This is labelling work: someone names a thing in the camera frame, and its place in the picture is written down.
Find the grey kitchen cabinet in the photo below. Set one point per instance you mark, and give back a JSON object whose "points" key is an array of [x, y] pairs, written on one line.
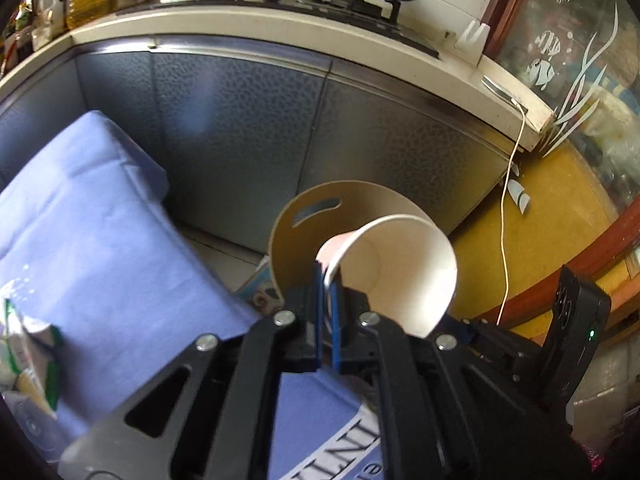
{"points": [[242, 126]]}

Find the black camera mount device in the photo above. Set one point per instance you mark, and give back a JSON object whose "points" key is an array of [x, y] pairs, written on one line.
{"points": [[549, 373]]}

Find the brown round trash bin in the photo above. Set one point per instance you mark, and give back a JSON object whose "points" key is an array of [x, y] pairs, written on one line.
{"points": [[321, 212]]}

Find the white plastic jug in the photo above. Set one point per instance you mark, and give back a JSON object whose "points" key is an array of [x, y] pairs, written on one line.
{"points": [[50, 20]]}

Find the white paper cup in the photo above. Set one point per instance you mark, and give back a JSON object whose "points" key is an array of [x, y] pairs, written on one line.
{"points": [[403, 263]]}

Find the green white snack wrapper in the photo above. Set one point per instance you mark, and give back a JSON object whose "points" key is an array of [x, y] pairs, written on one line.
{"points": [[28, 357]]}

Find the white phone on counter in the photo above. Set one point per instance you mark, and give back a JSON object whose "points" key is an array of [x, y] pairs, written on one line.
{"points": [[503, 93]]}

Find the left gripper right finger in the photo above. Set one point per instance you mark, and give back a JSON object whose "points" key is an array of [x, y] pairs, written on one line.
{"points": [[431, 426]]}

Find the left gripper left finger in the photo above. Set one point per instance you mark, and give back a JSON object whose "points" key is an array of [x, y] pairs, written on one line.
{"points": [[209, 413]]}

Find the black gas stove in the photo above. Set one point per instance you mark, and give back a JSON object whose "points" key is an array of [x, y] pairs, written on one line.
{"points": [[358, 13]]}

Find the blue printed tablecloth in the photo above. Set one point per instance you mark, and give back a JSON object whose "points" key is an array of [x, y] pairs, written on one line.
{"points": [[89, 248]]}

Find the glass sliding door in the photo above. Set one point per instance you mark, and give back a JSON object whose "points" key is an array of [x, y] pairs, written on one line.
{"points": [[581, 57]]}

